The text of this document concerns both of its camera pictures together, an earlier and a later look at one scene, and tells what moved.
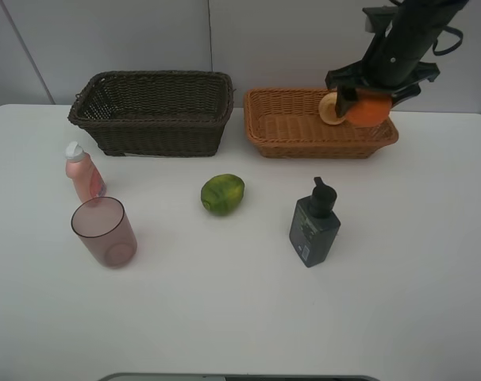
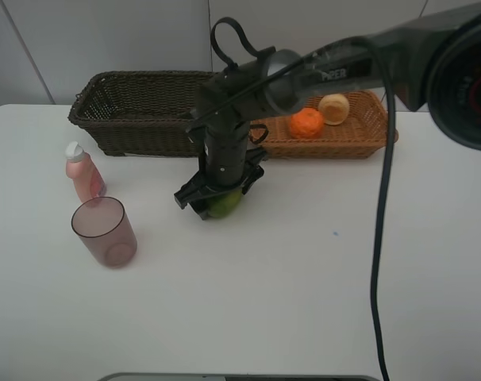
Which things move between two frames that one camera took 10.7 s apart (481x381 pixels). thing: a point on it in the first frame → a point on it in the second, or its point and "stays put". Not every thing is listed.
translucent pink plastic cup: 102,225 stays put
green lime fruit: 221,194 stays put
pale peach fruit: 327,109 stays put
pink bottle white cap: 85,175 stays put
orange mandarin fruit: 369,110 → 306,123
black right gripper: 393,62 → 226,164
